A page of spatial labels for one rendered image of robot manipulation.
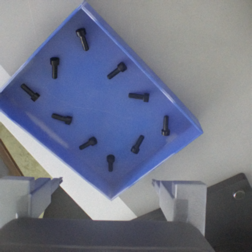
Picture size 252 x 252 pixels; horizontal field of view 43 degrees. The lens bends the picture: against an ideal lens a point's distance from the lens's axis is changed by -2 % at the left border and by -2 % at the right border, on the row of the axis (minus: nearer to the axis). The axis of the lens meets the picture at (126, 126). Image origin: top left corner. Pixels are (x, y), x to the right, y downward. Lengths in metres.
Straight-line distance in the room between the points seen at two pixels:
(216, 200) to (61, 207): 0.46
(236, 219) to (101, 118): 0.17
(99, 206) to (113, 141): 0.08
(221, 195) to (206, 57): 0.13
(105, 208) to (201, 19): 0.19
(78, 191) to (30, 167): 1.17
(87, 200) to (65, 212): 0.39
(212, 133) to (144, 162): 0.06
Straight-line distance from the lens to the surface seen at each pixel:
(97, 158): 0.28
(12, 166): 0.76
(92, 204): 0.32
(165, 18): 0.24
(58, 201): 0.74
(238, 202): 0.32
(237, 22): 0.25
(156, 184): 0.17
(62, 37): 0.24
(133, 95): 0.25
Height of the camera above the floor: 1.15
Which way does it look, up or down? 62 degrees down
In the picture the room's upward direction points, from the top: 179 degrees clockwise
